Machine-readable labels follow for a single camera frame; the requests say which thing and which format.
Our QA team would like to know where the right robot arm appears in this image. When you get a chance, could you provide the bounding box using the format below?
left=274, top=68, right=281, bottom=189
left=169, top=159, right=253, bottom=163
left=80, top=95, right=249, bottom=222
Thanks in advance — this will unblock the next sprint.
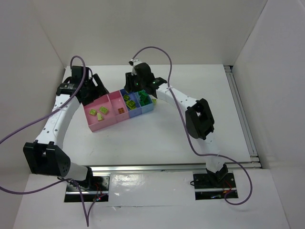
left=124, top=59, right=228, bottom=185

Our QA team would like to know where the lime sloped lego brick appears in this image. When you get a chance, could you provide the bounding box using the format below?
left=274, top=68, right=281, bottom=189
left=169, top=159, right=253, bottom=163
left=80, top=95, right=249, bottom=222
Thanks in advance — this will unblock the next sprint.
left=97, top=113, right=104, bottom=122

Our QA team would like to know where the aluminium rail front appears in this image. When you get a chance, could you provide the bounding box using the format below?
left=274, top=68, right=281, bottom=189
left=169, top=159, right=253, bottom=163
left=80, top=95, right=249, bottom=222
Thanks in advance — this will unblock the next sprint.
left=37, top=162, right=263, bottom=174

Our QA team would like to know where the brown lego plate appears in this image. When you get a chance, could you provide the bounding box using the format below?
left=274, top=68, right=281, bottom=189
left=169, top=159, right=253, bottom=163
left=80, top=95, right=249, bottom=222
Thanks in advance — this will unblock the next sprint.
left=118, top=108, right=125, bottom=114

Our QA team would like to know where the light blue container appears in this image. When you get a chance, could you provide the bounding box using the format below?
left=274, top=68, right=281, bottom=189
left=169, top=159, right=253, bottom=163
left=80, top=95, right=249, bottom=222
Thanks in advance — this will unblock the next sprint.
left=135, top=90, right=154, bottom=114

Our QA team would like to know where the dark green lego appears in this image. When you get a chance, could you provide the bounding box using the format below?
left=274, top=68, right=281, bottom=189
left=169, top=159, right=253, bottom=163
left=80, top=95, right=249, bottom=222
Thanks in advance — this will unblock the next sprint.
left=140, top=100, right=151, bottom=106

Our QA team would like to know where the lime lego brick edge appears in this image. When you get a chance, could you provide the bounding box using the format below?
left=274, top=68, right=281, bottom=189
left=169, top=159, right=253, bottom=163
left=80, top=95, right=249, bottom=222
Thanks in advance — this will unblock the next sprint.
left=123, top=94, right=130, bottom=101

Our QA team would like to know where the pink container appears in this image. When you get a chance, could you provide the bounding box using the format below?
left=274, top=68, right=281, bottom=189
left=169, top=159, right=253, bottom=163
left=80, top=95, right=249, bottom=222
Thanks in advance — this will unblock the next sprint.
left=84, top=91, right=130, bottom=132

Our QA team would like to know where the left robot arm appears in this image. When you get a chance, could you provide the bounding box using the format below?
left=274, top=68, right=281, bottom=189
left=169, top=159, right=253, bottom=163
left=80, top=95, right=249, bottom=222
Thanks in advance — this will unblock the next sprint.
left=23, top=66, right=108, bottom=190

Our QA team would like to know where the green long lego brick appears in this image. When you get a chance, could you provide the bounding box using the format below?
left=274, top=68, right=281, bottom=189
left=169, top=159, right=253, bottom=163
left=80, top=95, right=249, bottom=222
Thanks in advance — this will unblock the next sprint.
left=138, top=90, right=148, bottom=101

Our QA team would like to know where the aluminium rail right side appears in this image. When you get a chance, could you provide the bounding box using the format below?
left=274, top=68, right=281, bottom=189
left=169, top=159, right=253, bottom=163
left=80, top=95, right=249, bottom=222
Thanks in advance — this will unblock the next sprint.
left=224, top=65, right=258, bottom=157

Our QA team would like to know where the lime long lego brick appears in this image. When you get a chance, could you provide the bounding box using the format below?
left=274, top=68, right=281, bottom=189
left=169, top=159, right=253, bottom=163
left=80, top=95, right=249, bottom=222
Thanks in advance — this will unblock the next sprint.
left=128, top=104, right=137, bottom=110

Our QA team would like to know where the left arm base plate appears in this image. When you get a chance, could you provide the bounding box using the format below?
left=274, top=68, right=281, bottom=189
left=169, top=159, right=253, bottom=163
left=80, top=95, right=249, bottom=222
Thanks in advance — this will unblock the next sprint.
left=64, top=175, right=110, bottom=203

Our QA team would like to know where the lone pale lime lego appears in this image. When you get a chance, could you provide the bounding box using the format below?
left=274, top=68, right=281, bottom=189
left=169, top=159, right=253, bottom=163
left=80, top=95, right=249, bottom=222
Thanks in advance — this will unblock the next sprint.
left=89, top=109, right=97, bottom=116

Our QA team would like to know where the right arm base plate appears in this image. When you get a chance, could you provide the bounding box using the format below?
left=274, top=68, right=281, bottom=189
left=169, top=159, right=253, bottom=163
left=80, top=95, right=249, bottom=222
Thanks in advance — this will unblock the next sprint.
left=190, top=173, right=238, bottom=200

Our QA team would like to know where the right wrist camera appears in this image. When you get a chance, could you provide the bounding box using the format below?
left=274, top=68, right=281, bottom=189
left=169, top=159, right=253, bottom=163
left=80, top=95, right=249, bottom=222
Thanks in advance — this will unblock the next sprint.
left=128, top=59, right=141, bottom=66

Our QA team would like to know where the aluminium rail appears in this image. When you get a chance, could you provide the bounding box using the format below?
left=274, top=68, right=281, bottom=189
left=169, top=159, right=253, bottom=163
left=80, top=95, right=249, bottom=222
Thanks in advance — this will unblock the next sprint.
left=224, top=65, right=258, bottom=157
left=37, top=162, right=263, bottom=174

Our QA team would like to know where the purple blue container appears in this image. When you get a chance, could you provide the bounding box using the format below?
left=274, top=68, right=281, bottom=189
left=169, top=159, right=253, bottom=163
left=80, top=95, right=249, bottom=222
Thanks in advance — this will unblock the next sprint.
left=120, top=89, right=142, bottom=118

